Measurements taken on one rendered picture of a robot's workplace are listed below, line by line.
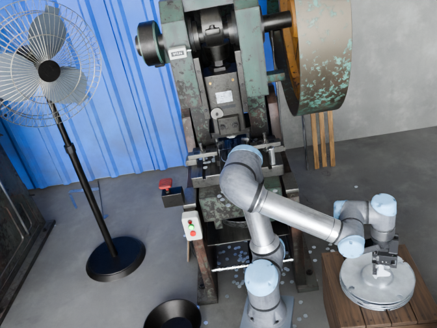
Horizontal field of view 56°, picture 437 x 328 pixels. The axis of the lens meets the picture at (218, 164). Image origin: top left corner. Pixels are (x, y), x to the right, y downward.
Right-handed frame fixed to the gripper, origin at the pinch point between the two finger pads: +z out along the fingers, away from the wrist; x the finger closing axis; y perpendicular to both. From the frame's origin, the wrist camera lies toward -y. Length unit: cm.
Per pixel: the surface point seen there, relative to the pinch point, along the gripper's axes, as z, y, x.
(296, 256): 31, -37, 34
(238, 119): -40, -60, 45
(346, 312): 20.8, -9.6, -2.4
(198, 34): -78, -73, 49
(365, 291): 17.2, -3.1, 6.7
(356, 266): 17.2, -7.2, 19.4
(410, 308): 20.8, 13.5, 4.5
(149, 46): -78, -90, 36
